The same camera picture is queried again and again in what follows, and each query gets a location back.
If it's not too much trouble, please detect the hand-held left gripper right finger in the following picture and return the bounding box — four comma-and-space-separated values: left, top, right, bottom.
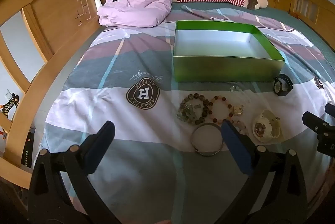
217, 119, 308, 224

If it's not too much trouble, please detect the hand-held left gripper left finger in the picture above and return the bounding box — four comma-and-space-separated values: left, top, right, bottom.
27, 121, 117, 224

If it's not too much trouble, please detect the clear bead bracelet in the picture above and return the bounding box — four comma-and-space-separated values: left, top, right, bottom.
233, 119, 248, 135

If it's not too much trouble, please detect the metal bangle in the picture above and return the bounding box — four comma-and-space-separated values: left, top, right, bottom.
191, 123, 225, 157

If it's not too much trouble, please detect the cream bracelet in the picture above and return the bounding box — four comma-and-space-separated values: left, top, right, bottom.
252, 110, 281, 141

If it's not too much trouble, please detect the gold clover bracelet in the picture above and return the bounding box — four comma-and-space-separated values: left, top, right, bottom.
232, 105, 245, 117

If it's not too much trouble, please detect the dark bead bracelet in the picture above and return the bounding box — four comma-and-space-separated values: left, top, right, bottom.
179, 93, 214, 125

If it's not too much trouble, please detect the pink bead bracelet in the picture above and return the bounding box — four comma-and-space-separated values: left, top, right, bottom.
211, 95, 234, 124

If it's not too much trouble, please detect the black wrist watch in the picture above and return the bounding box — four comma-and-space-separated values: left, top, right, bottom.
273, 73, 294, 96

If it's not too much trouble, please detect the green cardboard box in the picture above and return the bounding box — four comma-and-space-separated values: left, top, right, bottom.
172, 20, 286, 82

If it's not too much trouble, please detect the black device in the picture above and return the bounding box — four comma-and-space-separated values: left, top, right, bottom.
21, 127, 36, 167

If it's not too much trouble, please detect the orange black toy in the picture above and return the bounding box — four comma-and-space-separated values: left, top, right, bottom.
0, 93, 20, 120

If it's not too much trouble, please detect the wooden headboard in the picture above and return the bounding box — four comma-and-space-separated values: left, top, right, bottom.
0, 0, 109, 183

